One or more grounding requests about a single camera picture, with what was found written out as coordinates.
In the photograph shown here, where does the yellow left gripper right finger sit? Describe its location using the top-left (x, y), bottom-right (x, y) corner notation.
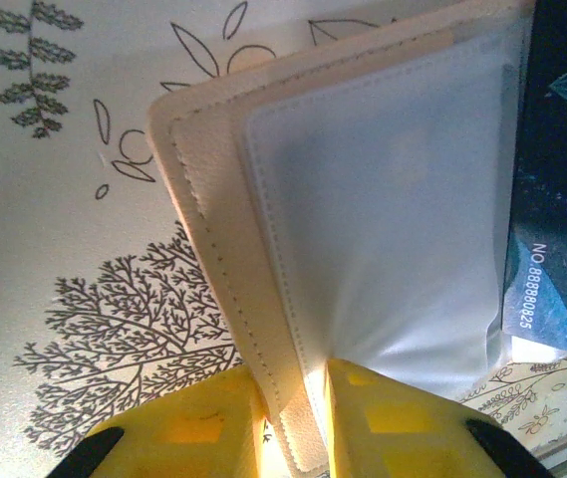
top-left (325, 358), bottom-right (558, 478)

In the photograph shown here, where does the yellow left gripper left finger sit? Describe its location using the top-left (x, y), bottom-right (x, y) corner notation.
top-left (46, 365), bottom-right (270, 478)

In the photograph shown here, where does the beige card holder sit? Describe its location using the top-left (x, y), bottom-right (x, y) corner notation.
top-left (146, 0), bottom-right (536, 474)

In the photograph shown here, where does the blue credit card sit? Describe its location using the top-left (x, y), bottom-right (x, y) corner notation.
top-left (500, 0), bottom-right (567, 359)

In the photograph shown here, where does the floral patterned table cover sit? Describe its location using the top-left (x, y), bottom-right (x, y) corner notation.
top-left (0, 0), bottom-right (567, 478)

